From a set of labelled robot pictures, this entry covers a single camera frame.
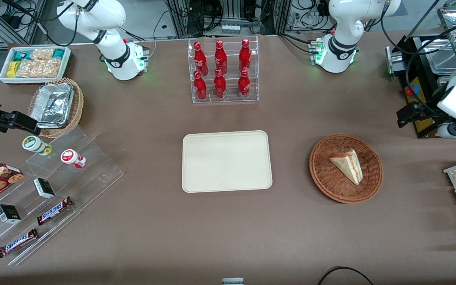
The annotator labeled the triangular sandwich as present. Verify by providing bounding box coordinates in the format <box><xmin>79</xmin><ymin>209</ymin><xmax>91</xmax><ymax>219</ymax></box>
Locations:
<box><xmin>329</xmin><ymin>149</ymin><xmax>363</xmax><ymax>185</ymax></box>

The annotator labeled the aluminium foil tray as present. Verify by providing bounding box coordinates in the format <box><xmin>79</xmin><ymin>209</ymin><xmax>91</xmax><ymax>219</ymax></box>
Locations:
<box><xmin>30</xmin><ymin>82</ymin><xmax>75</xmax><ymax>129</ymax></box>

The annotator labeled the oval tan wicker basket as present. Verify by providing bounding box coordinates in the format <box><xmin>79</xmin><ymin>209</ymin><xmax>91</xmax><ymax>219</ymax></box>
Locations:
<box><xmin>28</xmin><ymin>78</ymin><xmax>84</xmax><ymax>139</ymax></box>

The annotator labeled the round brown wicker basket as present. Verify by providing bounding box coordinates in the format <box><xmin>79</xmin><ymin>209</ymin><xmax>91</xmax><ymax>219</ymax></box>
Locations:
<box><xmin>309</xmin><ymin>134</ymin><xmax>384</xmax><ymax>204</ymax></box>

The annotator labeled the beige rectangular tray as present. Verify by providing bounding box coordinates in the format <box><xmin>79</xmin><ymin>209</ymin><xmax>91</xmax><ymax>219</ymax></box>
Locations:
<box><xmin>182</xmin><ymin>130</ymin><xmax>273</xmax><ymax>194</ymax></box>

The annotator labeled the green lid yoghurt cup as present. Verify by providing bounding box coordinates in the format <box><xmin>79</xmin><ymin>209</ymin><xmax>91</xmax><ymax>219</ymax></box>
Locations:
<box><xmin>22</xmin><ymin>135</ymin><xmax>53</xmax><ymax>156</ymax></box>

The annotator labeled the black hot food display case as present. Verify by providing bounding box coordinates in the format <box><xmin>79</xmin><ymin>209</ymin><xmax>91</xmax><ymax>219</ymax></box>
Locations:
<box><xmin>386</xmin><ymin>6</ymin><xmax>456</xmax><ymax>139</ymax></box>

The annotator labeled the steel food pan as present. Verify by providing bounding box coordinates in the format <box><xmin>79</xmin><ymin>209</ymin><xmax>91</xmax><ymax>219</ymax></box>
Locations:
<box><xmin>425</xmin><ymin>39</ymin><xmax>456</xmax><ymax>75</ymax></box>

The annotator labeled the clear bag of crackers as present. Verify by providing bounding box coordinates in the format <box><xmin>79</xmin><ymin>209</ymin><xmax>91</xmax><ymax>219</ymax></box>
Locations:
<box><xmin>16</xmin><ymin>48</ymin><xmax>61</xmax><ymax>78</ymax></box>

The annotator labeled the red lid yoghurt cup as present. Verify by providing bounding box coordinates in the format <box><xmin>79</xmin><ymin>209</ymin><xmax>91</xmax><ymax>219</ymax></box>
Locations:
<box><xmin>61</xmin><ymin>149</ymin><xmax>87</xmax><ymax>169</ymax></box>

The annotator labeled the small black carton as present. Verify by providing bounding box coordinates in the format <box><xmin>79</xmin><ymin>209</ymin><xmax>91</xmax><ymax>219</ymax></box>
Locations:
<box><xmin>0</xmin><ymin>204</ymin><xmax>21</xmax><ymax>224</ymax></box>
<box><xmin>33</xmin><ymin>178</ymin><xmax>55</xmax><ymax>199</ymax></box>

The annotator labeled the white snack bin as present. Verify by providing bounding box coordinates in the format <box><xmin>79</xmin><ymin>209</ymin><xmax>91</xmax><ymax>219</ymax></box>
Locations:
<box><xmin>0</xmin><ymin>46</ymin><xmax>72</xmax><ymax>86</ymax></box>

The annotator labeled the clear acrylic step display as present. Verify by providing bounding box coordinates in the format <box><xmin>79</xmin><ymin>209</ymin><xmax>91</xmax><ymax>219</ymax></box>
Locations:
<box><xmin>0</xmin><ymin>126</ymin><xmax>125</xmax><ymax>266</ymax></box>

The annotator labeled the Snickers chocolate bar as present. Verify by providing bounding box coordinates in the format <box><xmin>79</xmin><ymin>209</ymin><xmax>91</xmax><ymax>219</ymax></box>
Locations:
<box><xmin>0</xmin><ymin>228</ymin><xmax>39</xmax><ymax>258</ymax></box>
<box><xmin>36</xmin><ymin>196</ymin><xmax>74</xmax><ymax>226</ymax></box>

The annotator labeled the red cola bottle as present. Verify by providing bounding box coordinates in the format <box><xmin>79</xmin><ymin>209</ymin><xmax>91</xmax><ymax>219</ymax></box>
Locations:
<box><xmin>213</xmin><ymin>69</ymin><xmax>227</xmax><ymax>99</ymax></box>
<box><xmin>194</xmin><ymin>42</ymin><xmax>208</xmax><ymax>76</ymax></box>
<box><xmin>239</xmin><ymin>39</ymin><xmax>252</xmax><ymax>73</ymax></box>
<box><xmin>214</xmin><ymin>40</ymin><xmax>228</xmax><ymax>75</ymax></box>
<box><xmin>238</xmin><ymin>69</ymin><xmax>251</xmax><ymax>99</ymax></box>
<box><xmin>193</xmin><ymin>70</ymin><xmax>208</xmax><ymax>101</ymax></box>

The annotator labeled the clear acrylic bottle rack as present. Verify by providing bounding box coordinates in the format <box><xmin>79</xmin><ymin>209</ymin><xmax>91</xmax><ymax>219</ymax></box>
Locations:
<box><xmin>188</xmin><ymin>36</ymin><xmax>259</xmax><ymax>104</ymax></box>

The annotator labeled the black cable loop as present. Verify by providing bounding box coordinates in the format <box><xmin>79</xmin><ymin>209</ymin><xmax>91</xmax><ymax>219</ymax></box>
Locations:
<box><xmin>317</xmin><ymin>266</ymin><xmax>375</xmax><ymax>285</ymax></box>

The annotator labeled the aluminium frame rack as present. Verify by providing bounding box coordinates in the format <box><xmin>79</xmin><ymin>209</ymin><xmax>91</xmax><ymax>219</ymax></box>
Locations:
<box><xmin>165</xmin><ymin>0</ymin><xmax>292</xmax><ymax>39</ymax></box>

